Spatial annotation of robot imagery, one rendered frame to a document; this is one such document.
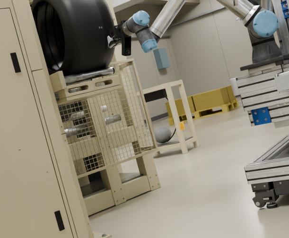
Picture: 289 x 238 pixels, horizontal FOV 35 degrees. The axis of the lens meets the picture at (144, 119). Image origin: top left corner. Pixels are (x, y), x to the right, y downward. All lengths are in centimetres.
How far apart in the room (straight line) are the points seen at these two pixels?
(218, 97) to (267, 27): 753
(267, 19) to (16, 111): 120
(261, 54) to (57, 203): 123
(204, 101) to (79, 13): 747
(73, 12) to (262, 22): 98
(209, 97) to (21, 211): 826
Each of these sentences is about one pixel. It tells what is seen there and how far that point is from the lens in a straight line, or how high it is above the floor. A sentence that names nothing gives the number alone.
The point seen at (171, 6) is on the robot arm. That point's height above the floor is 110.
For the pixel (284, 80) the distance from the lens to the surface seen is 222.
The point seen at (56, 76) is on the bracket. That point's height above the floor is 93.
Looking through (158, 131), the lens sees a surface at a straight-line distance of 530.
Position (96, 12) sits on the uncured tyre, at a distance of 259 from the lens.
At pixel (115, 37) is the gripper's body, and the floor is 103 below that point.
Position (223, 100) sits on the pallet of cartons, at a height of 25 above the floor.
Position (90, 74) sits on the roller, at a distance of 261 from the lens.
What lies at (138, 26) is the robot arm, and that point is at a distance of 225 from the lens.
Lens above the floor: 68
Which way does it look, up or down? 2 degrees down
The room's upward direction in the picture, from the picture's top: 15 degrees counter-clockwise
